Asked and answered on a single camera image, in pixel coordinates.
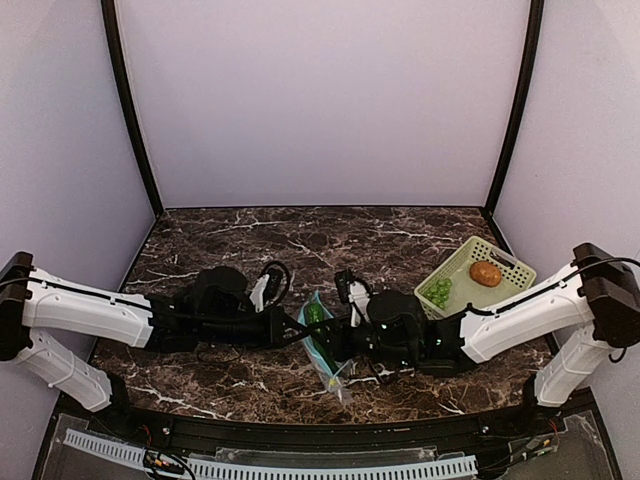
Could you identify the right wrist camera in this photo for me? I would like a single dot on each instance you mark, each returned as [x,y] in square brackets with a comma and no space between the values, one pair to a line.
[356,293]

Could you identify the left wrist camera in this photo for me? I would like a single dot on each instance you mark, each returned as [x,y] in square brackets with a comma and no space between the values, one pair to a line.
[271,287]

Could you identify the bunch of green grapes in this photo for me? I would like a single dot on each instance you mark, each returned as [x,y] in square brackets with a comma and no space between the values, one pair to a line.
[438,292]

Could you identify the white slotted cable duct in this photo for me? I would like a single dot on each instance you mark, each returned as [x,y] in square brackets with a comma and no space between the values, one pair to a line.
[229,463]

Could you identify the cream perforated plastic basket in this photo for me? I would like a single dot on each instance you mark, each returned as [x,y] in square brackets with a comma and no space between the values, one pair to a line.
[516,277]

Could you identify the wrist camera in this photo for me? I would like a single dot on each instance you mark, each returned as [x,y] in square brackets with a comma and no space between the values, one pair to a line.
[356,293]
[271,287]

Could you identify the clear zip top bag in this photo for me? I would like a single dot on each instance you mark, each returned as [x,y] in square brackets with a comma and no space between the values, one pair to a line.
[333,374]

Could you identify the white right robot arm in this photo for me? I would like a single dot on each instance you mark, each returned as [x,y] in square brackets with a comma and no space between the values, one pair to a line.
[596,294]

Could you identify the green leafy vegetable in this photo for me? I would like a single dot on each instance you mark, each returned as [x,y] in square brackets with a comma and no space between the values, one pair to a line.
[314,312]

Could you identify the black front table rail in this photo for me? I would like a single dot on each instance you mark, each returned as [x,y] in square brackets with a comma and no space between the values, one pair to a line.
[192,434]

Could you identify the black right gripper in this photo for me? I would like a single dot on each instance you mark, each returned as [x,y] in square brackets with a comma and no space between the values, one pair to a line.
[345,344]

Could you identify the black corner frame post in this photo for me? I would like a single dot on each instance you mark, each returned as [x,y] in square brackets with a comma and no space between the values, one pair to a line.
[525,75]

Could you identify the orange food item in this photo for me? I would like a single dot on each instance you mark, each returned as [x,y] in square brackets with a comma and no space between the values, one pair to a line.
[485,273]

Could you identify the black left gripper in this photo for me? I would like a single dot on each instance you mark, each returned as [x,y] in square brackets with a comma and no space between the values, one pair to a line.
[278,327]

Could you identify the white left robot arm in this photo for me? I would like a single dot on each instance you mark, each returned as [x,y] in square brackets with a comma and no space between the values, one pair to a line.
[218,306]

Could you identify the black left corner post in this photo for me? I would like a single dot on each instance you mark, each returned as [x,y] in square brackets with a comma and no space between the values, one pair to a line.
[125,95]

